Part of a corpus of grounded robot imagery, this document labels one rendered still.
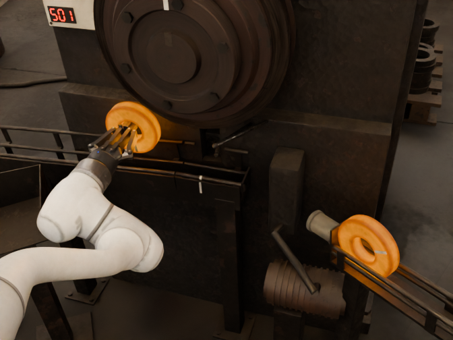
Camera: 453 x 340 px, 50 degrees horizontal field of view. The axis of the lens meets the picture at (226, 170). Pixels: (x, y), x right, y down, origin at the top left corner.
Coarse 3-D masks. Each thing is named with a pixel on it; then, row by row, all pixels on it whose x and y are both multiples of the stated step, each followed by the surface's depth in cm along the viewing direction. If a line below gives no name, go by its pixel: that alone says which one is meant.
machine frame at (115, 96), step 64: (320, 0) 111; (384, 0) 106; (64, 64) 145; (320, 64) 120; (384, 64) 115; (192, 128) 138; (256, 128) 131; (320, 128) 125; (384, 128) 123; (256, 192) 146; (320, 192) 138; (384, 192) 148; (192, 256) 174; (256, 256) 163; (320, 256) 154; (320, 320) 174
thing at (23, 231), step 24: (24, 168) 141; (0, 192) 144; (24, 192) 146; (48, 192) 145; (0, 216) 144; (24, 216) 142; (0, 240) 136; (24, 240) 135; (48, 288) 155; (48, 312) 161; (48, 336) 179; (72, 336) 177
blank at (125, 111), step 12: (120, 108) 130; (132, 108) 130; (144, 108) 131; (108, 120) 135; (120, 120) 133; (132, 120) 132; (144, 120) 131; (156, 120) 133; (144, 132) 134; (156, 132) 133; (144, 144) 137
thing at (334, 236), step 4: (340, 224) 118; (332, 228) 117; (336, 228) 117; (332, 232) 117; (336, 232) 118; (332, 236) 118; (336, 236) 119; (332, 240) 119; (336, 240) 120; (336, 244) 120; (332, 248) 120; (332, 256) 122
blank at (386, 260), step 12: (360, 216) 112; (348, 228) 114; (360, 228) 111; (372, 228) 108; (384, 228) 108; (348, 240) 116; (360, 240) 117; (372, 240) 109; (384, 240) 107; (348, 252) 118; (360, 252) 116; (384, 252) 107; (396, 252) 108; (372, 264) 113; (384, 264) 109; (396, 264) 109; (384, 276) 111
